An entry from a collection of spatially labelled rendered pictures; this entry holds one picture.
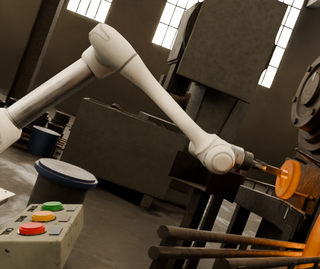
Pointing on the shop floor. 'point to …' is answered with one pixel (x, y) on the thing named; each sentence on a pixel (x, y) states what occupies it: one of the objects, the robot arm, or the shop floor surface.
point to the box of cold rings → (123, 149)
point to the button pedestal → (36, 241)
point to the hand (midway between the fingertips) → (288, 175)
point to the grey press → (219, 67)
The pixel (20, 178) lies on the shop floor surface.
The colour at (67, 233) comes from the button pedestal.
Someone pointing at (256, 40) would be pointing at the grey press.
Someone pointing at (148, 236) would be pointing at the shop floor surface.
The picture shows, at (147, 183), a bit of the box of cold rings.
